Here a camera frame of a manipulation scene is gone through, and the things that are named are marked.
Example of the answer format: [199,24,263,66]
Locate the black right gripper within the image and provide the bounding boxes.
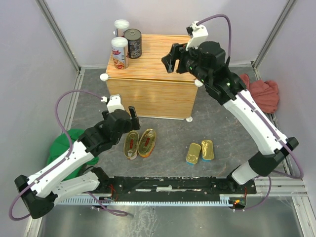
[161,40,211,86]

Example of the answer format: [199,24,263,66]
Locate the wooden cube cabinet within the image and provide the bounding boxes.
[106,34,198,122]

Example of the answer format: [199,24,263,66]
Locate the dark blue round can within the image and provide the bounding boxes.
[124,29,142,59]

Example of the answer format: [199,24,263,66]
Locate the tall white-lid can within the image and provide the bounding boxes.
[111,37,128,69]
[114,19,130,37]

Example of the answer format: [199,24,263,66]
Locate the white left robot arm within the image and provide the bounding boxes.
[14,106,140,219]

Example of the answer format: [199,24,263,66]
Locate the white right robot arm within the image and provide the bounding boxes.
[161,41,299,193]

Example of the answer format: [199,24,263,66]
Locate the red oval tin right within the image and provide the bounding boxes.
[137,129,157,158]

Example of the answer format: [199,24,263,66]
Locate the red oval tin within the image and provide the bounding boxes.
[123,130,139,160]
[137,129,157,158]

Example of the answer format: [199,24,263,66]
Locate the red oval tin left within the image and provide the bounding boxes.
[123,130,139,160]

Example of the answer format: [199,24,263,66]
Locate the gold rectangular tin left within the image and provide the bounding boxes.
[186,143,201,165]

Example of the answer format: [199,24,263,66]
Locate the gold rectangular tin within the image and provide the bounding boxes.
[201,140,215,161]
[186,143,201,165]

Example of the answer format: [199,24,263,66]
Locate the gold rectangular tin right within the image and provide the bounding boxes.
[201,140,215,161]

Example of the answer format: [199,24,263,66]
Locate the green cloth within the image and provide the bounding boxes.
[46,129,84,181]

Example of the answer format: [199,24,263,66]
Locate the red cloth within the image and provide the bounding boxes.
[240,74,279,114]

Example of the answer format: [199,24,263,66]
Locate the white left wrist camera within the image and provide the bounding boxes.
[101,94,125,113]

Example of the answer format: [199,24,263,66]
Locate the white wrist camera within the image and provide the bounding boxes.
[186,21,208,51]
[101,94,125,113]

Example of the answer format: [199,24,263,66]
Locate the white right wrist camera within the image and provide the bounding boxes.
[186,21,208,51]

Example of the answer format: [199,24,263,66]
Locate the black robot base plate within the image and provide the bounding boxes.
[92,176,257,200]

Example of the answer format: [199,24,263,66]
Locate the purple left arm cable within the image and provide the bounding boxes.
[8,89,129,220]

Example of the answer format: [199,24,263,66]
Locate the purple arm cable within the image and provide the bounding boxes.
[197,13,304,212]
[8,89,129,220]

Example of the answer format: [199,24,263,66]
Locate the light blue cable duct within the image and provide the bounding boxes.
[59,192,243,207]

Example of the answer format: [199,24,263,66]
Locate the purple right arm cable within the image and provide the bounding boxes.
[197,13,304,212]

